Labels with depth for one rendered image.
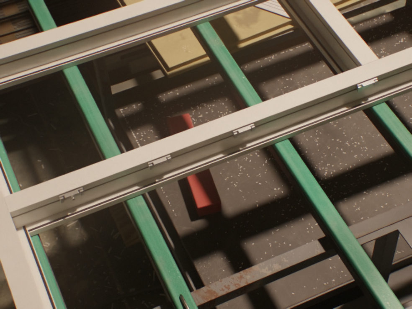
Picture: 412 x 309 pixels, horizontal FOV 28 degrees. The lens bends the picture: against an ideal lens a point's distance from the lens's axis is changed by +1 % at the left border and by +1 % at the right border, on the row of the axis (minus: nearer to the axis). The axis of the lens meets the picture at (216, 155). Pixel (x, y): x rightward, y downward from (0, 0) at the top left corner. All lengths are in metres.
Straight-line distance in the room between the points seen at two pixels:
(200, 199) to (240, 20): 0.63
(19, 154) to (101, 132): 1.18
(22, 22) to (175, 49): 0.79
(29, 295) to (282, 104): 0.65
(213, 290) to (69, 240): 1.17
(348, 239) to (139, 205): 0.42
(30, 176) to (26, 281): 1.38
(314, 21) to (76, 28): 0.56
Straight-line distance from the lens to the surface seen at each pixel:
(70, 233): 2.73
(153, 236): 1.64
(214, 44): 1.98
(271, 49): 2.78
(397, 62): 1.86
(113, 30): 1.97
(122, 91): 2.25
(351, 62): 1.88
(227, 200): 2.01
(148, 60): 2.73
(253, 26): 2.36
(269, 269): 1.63
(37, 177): 2.89
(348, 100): 1.83
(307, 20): 2.02
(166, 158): 1.67
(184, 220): 1.99
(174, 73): 2.26
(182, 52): 2.29
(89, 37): 1.96
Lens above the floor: 2.22
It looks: 51 degrees down
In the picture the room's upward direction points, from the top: 3 degrees counter-clockwise
